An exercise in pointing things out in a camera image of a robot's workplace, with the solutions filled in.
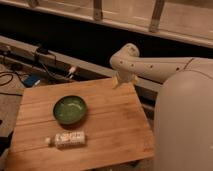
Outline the metal bracket left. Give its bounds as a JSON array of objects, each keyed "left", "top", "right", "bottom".
[{"left": 93, "top": 0, "right": 103, "bottom": 21}]

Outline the blue box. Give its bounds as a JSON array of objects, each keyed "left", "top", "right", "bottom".
[{"left": 23, "top": 75, "right": 40, "bottom": 87}]

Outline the metal bracket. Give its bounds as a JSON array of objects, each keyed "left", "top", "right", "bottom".
[
  {"left": 93, "top": 0, "right": 103, "bottom": 21},
  {"left": 149, "top": 0, "right": 165, "bottom": 33}
]

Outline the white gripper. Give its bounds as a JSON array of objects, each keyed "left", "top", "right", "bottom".
[{"left": 113, "top": 70, "right": 139, "bottom": 88}]

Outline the clear plastic bottle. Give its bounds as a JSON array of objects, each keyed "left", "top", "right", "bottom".
[{"left": 45, "top": 131, "right": 86, "bottom": 148}]

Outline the wooden board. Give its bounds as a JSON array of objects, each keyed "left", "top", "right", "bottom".
[{"left": 5, "top": 79, "right": 153, "bottom": 171}]

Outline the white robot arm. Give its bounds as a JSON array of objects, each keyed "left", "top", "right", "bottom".
[{"left": 110, "top": 43, "right": 213, "bottom": 171}]

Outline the black clamp device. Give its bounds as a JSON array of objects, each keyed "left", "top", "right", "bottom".
[{"left": 35, "top": 46, "right": 50, "bottom": 56}]

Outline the green ceramic bowl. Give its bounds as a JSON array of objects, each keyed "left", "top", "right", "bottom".
[{"left": 53, "top": 95, "right": 88, "bottom": 125}]

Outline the metal bracket right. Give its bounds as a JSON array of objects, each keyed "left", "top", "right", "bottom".
[{"left": 149, "top": 0, "right": 165, "bottom": 33}]

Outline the white plug connector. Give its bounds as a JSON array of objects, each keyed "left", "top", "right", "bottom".
[{"left": 67, "top": 66, "right": 77, "bottom": 79}]

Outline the black cable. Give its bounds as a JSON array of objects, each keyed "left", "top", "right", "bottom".
[{"left": 0, "top": 71, "right": 24, "bottom": 98}]

